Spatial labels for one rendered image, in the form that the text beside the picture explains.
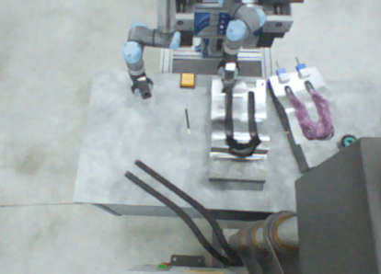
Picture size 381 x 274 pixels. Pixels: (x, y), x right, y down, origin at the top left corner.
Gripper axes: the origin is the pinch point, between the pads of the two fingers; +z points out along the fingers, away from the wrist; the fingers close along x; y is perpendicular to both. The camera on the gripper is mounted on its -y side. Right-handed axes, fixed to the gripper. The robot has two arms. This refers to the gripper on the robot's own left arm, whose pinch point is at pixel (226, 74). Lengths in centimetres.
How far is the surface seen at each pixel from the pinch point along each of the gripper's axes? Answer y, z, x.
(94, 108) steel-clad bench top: -23, 4, 66
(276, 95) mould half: -9.7, -0.9, -25.2
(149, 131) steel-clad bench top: -33.0, 4.5, 36.4
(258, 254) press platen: -86, -44, -9
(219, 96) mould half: -14.4, -4.2, 3.3
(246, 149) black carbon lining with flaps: -40.2, -2.9, -10.7
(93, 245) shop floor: -89, 84, 76
